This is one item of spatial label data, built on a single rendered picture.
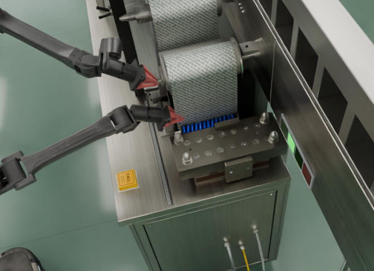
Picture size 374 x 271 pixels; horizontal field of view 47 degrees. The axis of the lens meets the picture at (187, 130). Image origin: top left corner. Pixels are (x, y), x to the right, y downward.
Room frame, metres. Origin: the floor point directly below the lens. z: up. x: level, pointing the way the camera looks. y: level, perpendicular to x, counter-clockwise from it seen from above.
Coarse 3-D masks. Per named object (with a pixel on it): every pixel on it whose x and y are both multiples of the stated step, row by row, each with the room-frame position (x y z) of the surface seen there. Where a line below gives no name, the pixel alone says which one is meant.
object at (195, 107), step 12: (228, 84) 1.05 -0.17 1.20; (180, 96) 1.03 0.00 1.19; (192, 96) 1.04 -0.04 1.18; (204, 96) 1.04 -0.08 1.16; (216, 96) 1.05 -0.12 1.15; (228, 96) 1.05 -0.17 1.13; (180, 108) 1.03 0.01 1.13; (192, 108) 1.04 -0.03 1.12; (204, 108) 1.04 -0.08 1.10; (216, 108) 1.05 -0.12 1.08; (228, 108) 1.05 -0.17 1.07; (192, 120) 1.04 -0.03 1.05; (204, 120) 1.04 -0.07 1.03
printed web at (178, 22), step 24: (168, 0) 1.31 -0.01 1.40; (192, 0) 1.30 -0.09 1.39; (168, 24) 1.27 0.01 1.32; (192, 24) 1.28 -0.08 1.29; (216, 24) 1.29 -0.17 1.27; (168, 48) 1.28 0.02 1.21; (216, 48) 1.11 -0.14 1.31; (168, 72) 1.05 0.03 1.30; (192, 72) 1.05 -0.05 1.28; (216, 72) 1.05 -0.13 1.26
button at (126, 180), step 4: (120, 172) 0.94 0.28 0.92; (124, 172) 0.94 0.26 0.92; (128, 172) 0.93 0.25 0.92; (132, 172) 0.93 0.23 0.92; (120, 176) 0.92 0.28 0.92; (124, 176) 0.92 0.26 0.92; (128, 176) 0.91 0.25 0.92; (132, 176) 0.91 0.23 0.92; (120, 180) 0.90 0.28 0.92; (124, 180) 0.90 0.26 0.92; (128, 180) 0.90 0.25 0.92; (132, 180) 0.89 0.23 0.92; (136, 180) 0.90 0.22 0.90; (120, 184) 0.89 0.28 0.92; (124, 184) 0.88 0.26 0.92; (128, 184) 0.88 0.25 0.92; (132, 184) 0.88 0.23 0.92; (136, 184) 0.88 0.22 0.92; (120, 188) 0.87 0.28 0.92; (124, 188) 0.87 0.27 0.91; (128, 188) 0.87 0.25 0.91
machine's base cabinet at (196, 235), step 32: (256, 192) 0.80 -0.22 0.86; (288, 192) 0.82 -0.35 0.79; (128, 224) 0.75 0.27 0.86; (160, 224) 0.76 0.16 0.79; (192, 224) 0.78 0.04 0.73; (224, 224) 0.79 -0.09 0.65; (256, 224) 0.81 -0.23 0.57; (160, 256) 0.76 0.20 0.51; (192, 256) 0.77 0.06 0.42; (224, 256) 0.79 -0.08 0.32; (256, 256) 0.81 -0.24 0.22
